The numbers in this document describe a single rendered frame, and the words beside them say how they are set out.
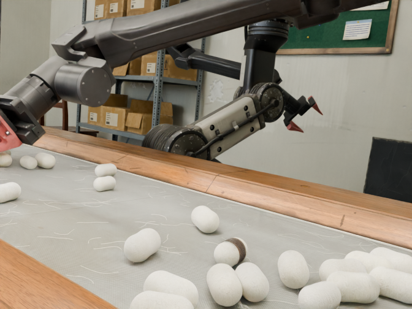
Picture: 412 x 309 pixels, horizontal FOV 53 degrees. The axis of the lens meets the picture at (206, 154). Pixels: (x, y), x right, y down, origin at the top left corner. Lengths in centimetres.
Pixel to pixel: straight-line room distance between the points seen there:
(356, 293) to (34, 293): 19
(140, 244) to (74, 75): 35
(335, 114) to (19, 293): 243
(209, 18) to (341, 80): 199
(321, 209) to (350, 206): 3
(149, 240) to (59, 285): 10
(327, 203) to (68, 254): 29
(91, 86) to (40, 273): 40
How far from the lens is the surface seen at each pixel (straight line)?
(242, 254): 32
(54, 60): 68
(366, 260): 34
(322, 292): 27
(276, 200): 51
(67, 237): 37
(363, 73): 253
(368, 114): 250
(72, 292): 22
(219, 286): 26
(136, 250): 31
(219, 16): 64
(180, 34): 66
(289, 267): 30
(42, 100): 65
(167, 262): 32
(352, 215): 47
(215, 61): 162
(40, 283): 23
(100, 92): 62
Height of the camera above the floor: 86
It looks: 7 degrees down
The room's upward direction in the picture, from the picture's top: 5 degrees clockwise
